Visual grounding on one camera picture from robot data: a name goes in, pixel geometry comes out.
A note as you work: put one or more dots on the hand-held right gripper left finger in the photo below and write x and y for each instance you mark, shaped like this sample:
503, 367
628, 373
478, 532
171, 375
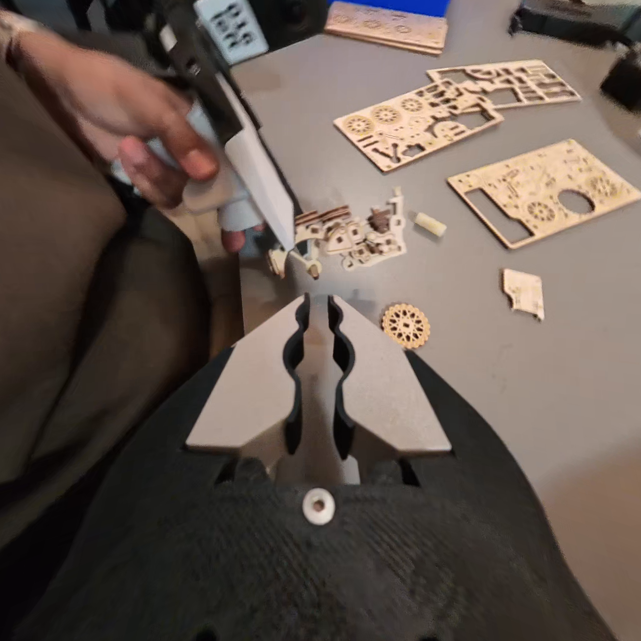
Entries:
245, 400

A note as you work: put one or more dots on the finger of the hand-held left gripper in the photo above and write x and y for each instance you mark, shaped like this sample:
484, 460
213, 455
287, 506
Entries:
263, 190
283, 183

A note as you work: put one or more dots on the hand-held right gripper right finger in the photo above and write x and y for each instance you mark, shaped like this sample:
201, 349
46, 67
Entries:
390, 400

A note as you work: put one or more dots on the assembled wooden vehicle model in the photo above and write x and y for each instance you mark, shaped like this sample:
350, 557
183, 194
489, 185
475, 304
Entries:
350, 240

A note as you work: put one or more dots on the cream wax stick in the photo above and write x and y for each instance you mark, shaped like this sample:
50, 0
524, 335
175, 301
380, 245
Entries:
429, 224

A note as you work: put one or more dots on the grey desk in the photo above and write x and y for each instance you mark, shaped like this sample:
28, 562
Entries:
501, 375

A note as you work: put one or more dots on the person's left hand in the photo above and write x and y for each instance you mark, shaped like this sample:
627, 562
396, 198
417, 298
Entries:
100, 95

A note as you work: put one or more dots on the wooden gear wheel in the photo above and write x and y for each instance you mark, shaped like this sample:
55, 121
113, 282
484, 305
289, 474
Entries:
405, 325

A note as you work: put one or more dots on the wooden parts sheet with wheels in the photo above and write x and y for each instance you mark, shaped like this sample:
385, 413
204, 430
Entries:
360, 142

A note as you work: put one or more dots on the small slotted wooden piece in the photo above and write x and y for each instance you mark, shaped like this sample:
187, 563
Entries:
526, 295

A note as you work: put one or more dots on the stack of wooden sheets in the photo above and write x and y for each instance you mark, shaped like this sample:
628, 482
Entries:
390, 30

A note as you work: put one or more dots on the blue plastic bin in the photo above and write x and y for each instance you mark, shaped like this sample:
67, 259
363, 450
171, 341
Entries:
390, 2

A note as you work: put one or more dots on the wooden parts sheet round hole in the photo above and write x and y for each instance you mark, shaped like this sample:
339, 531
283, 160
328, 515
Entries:
551, 165

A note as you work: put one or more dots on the wooden parts sheet mostly empty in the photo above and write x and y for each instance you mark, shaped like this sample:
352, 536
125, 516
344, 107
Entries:
551, 100

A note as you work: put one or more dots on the black flat device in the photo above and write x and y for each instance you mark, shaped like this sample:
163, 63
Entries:
566, 22

